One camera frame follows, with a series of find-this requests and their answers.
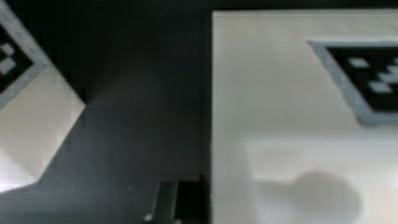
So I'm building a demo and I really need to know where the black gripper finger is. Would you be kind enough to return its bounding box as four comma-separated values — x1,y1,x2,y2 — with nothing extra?
144,177,208,224

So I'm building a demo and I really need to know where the white cabinet body box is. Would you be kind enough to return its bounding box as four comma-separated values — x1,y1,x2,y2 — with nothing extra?
212,9,398,224

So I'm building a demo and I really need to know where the white cabinet drawer block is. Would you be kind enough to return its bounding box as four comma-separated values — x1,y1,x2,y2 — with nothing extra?
0,0,85,194

